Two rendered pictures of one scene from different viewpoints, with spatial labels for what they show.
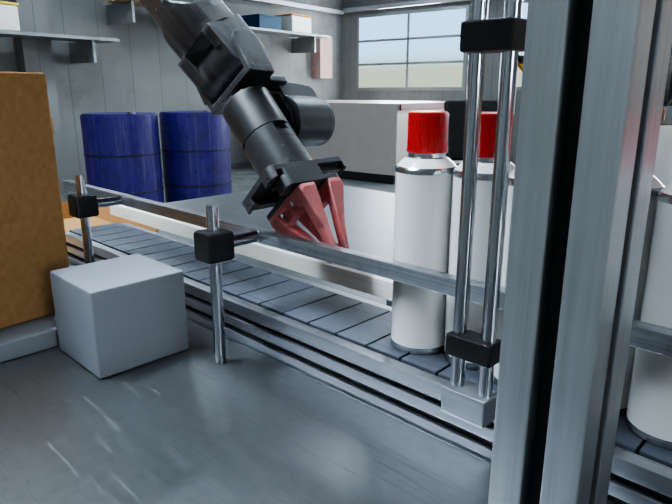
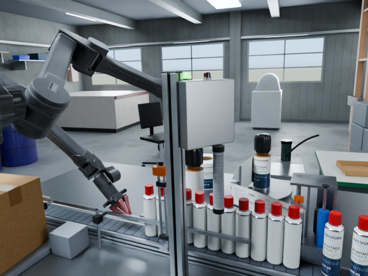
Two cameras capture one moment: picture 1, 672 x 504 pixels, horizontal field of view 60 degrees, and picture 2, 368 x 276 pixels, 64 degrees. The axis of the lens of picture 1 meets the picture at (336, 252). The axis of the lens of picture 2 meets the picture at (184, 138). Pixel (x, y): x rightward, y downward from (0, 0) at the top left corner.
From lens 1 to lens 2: 0.69 m
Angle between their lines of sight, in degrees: 19
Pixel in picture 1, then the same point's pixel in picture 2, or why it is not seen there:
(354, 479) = (143, 268)
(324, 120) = (118, 176)
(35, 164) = (38, 202)
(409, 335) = (149, 233)
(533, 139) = (170, 212)
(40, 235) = (40, 222)
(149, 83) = not seen: outside the picture
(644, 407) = (195, 242)
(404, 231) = (146, 211)
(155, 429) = (94, 268)
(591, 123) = (176, 211)
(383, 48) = not seen: hidden behind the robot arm
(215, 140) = not seen: hidden behind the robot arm
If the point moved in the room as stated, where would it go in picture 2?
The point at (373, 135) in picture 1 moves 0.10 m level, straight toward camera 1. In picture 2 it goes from (104, 110) to (104, 111)
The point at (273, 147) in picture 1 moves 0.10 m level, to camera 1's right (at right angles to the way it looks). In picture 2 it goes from (109, 190) to (134, 186)
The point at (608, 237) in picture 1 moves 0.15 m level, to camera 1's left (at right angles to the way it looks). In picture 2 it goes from (180, 225) to (131, 235)
